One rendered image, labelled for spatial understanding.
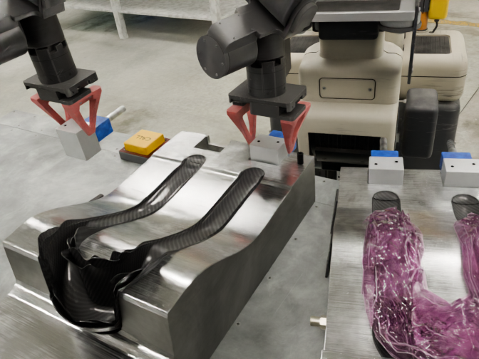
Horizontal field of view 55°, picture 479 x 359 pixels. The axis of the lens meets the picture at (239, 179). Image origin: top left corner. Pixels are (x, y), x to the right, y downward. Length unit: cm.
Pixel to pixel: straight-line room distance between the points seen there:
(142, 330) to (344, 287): 23
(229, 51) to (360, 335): 36
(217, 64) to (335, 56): 51
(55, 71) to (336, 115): 60
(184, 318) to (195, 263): 6
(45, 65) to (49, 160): 36
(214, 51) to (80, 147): 31
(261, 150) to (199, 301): 29
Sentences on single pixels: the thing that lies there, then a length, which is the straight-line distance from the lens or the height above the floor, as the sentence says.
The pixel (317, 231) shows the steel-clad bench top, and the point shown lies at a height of 80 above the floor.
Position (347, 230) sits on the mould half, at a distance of 59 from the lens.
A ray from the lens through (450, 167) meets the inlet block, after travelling 75.
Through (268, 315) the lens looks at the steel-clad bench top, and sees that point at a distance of 63.
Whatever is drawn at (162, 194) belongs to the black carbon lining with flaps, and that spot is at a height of 88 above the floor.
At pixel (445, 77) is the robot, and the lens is 133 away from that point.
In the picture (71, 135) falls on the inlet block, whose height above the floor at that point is 95.
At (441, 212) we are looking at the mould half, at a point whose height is 86.
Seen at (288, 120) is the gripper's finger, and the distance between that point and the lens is 66.
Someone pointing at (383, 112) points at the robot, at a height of 80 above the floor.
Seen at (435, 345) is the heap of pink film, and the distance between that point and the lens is 50.
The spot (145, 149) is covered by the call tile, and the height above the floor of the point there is 83.
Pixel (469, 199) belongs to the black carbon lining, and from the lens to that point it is 74.
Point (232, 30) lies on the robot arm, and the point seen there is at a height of 112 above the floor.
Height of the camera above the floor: 129
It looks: 35 degrees down
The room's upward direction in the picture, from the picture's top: 8 degrees counter-clockwise
